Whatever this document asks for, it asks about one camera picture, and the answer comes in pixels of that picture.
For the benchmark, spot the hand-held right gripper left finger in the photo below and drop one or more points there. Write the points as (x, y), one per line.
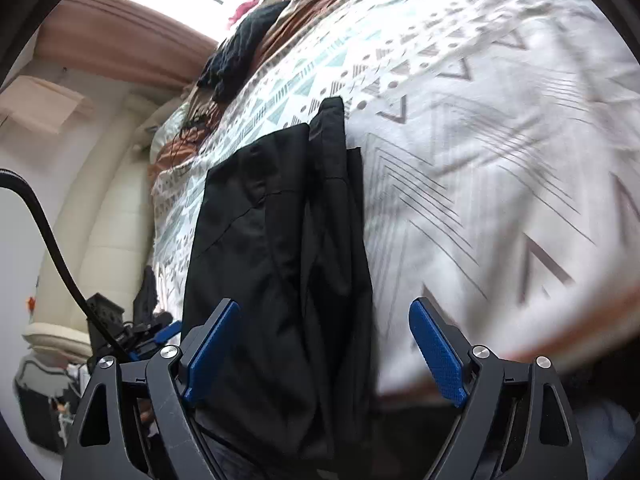
(212, 350)

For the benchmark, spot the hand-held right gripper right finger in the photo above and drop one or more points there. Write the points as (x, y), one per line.
(437, 355)

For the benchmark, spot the folded black garment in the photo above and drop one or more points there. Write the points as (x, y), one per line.
(147, 295)

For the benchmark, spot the black jacket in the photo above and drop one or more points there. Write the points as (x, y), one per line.
(280, 270)

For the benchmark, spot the black knitted sweater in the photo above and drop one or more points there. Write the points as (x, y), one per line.
(240, 50)

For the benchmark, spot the hanging cream cloth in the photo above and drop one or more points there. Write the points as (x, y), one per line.
(45, 105)

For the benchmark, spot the dark storage bag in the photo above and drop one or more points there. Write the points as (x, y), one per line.
(42, 410)

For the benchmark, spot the red cloth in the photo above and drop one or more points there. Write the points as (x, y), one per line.
(247, 7)

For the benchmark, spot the patterned white blanket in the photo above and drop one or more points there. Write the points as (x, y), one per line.
(475, 135)

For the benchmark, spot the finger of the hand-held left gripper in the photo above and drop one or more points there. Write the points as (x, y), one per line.
(162, 334)

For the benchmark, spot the pink curtain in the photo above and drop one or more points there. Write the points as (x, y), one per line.
(125, 35)

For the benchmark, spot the brown and beige duvet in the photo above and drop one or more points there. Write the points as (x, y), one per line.
(300, 5)

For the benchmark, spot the cream padded bed headboard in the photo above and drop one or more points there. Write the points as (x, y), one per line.
(100, 230)

